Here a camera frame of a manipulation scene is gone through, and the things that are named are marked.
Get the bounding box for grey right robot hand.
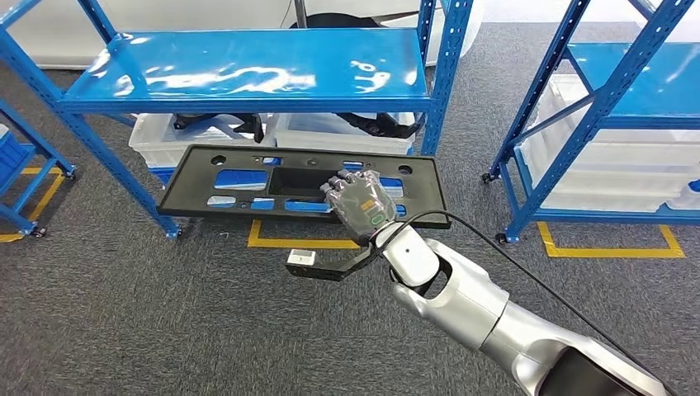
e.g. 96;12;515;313
319;169;400;247

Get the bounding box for black plastic panel part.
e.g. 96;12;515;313
157;144;452;231

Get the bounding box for black curved plastic part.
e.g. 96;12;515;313
334;111;423;140
173;113;267;144

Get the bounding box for black car wheel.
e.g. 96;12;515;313
288;12;384;30

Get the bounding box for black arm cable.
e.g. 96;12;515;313
366;210;679;396

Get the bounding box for black camera bracket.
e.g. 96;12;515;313
285;240;384;282

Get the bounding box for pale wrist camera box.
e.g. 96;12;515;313
286;248;317;268

